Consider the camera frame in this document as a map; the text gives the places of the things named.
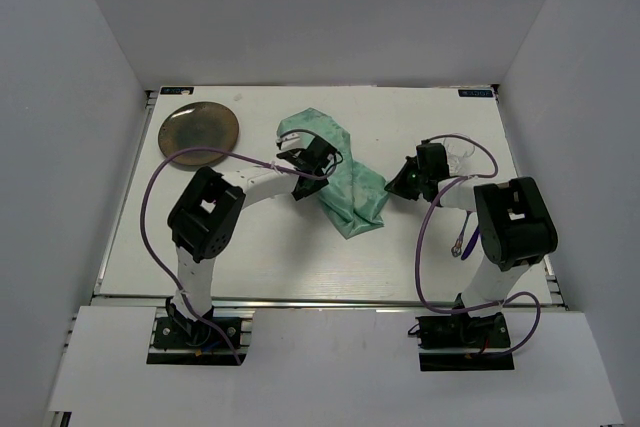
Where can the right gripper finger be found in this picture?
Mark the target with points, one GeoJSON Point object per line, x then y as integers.
{"type": "Point", "coordinates": [403, 186]}
{"type": "Point", "coordinates": [408, 171]}

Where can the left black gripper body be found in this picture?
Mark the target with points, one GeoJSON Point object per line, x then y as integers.
{"type": "Point", "coordinates": [320, 173]}

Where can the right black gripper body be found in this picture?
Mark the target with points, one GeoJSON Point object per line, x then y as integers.
{"type": "Point", "coordinates": [422, 177]}

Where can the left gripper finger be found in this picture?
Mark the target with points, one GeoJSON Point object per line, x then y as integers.
{"type": "Point", "coordinates": [290, 155]}
{"type": "Point", "coordinates": [306, 187]}

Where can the clear drinking glass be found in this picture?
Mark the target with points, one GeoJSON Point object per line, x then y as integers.
{"type": "Point", "coordinates": [459, 155]}

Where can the green satin placemat cloth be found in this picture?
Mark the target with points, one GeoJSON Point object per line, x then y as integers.
{"type": "Point", "coordinates": [355, 195]}

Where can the purple handled knife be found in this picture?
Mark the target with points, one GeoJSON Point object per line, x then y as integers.
{"type": "Point", "coordinates": [470, 245]}

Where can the brown speckled ceramic plate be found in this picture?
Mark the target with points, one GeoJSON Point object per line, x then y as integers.
{"type": "Point", "coordinates": [199, 124]}

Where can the fork with pink neck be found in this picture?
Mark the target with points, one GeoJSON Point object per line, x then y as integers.
{"type": "Point", "coordinates": [457, 248]}

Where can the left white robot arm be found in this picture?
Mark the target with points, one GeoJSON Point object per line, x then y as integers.
{"type": "Point", "coordinates": [205, 216]}

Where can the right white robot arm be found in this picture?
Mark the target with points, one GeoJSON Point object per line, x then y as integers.
{"type": "Point", "coordinates": [514, 226]}

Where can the blue label sticker right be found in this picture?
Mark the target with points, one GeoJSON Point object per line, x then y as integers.
{"type": "Point", "coordinates": [475, 93]}

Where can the blue label sticker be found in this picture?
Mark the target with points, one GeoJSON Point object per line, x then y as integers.
{"type": "Point", "coordinates": [176, 90]}
{"type": "Point", "coordinates": [475, 93]}

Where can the blue label sticker left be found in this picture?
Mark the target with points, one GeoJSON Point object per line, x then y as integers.
{"type": "Point", "coordinates": [176, 90]}

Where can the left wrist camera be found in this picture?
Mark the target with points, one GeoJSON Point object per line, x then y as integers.
{"type": "Point", "coordinates": [288, 137]}

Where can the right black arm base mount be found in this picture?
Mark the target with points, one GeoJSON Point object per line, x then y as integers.
{"type": "Point", "coordinates": [460, 343]}

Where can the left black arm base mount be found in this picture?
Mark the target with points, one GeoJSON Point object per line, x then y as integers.
{"type": "Point", "coordinates": [177, 340]}

